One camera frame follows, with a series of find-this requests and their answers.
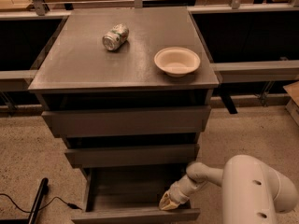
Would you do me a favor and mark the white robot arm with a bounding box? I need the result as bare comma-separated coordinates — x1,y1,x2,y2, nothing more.
159,155,298,224

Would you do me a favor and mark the grey bottom drawer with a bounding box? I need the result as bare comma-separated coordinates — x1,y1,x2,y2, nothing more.
72,164,200,224

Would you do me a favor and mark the white paper bowl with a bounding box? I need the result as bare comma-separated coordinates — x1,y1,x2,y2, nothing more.
154,47,201,77

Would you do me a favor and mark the grey drawer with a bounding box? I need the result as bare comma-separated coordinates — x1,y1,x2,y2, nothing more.
42,105,211,138
65,144,196,168
72,164,200,224

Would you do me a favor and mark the grey top drawer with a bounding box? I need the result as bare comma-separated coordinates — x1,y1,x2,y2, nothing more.
42,105,211,138

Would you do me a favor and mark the crushed soda can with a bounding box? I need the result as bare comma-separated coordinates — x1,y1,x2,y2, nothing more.
102,23,129,51

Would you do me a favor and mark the grey middle drawer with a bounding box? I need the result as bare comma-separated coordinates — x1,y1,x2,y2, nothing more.
65,144,196,168

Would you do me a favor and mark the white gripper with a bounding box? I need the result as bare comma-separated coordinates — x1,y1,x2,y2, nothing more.
159,175,203,211

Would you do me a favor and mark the grey drawer cabinet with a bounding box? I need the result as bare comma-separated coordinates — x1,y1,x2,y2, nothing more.
27,7,220,189

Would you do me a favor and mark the cardboard box at right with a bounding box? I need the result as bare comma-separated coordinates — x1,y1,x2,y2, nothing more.
284,81,299,126

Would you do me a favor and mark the grey metal railing frame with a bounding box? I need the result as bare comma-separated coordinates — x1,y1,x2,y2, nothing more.
1,0,299,111

